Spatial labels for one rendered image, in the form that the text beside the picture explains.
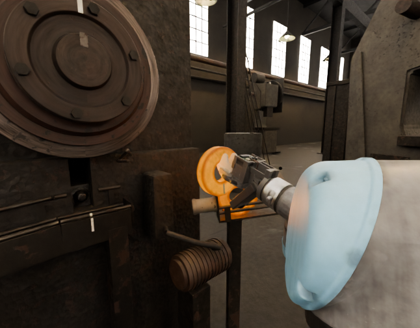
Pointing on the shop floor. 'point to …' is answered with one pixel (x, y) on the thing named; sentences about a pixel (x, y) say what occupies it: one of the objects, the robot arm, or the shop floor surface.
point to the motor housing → (197, 281)
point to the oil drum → (244, 145)
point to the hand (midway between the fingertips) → (220, 164)
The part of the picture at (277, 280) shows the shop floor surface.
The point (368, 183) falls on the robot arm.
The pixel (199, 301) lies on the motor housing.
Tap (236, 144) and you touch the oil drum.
